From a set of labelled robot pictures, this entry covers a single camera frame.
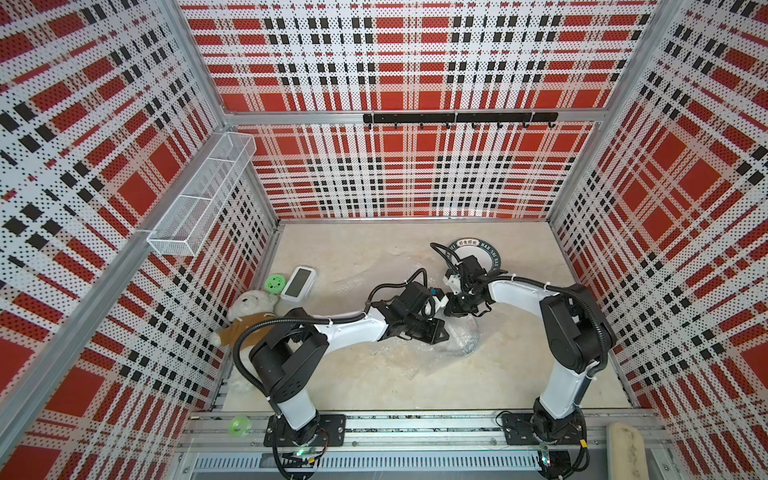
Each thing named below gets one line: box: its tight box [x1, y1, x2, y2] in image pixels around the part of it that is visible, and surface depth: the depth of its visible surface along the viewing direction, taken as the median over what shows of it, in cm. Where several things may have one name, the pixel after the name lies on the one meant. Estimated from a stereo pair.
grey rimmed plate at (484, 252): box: [445, 237, 501, 271], surface depth 112 cm
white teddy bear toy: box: [210, 290, 280, 347], surface depth 90 cm
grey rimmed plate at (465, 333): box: [432, 311, 491, 361], surface depth 88 cm
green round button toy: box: [264, 274, 287, 293], surface depth 100 cm
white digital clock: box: [280, 266, 317, 303], surface depth 100 cm
